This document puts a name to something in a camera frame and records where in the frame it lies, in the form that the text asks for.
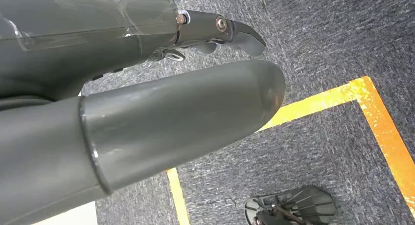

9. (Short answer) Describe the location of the yellow floor tape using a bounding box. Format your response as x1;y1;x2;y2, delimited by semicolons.
166;76;415;225

